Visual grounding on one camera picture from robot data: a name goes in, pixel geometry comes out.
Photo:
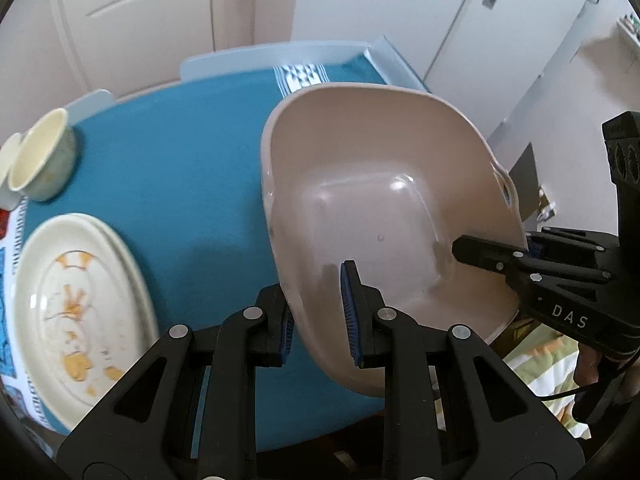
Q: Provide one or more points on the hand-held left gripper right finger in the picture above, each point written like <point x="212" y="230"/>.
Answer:
<point x="348" y="310"/>

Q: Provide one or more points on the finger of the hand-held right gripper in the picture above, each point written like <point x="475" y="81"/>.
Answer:
<point x="575" y="252"/>
<point x="482" y="252"/>

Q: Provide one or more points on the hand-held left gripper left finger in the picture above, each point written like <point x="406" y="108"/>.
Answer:
<point x="286" y="332"/>

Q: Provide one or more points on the pink square bowl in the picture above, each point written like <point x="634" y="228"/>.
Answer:
<point x="370" y="200"/>

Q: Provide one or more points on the duck print plate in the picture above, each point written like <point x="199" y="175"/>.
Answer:
<point x="70" y="320"/>

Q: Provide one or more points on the cream round bowl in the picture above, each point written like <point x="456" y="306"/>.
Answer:
<point x="42" y="157"/>

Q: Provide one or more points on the white round bowl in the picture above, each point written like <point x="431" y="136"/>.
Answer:
<point x="7" y="170"/>

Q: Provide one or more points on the person's right hand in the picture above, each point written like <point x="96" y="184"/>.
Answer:
<point x="586" y="366"/>

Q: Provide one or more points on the striped blanket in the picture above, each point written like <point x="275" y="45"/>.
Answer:
<point x="545" y="365"/>

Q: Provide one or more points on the grey flat board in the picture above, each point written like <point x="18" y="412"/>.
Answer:
<point x="525" y="180"/>

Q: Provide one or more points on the teal patterned tablecloth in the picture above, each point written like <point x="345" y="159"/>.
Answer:
<point x="190" y="170"/>

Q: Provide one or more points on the white wardrobe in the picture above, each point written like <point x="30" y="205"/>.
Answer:
<point x="400" y="5"/>

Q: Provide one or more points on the white panel door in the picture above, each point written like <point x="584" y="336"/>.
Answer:
<point x="130" y="15"/>

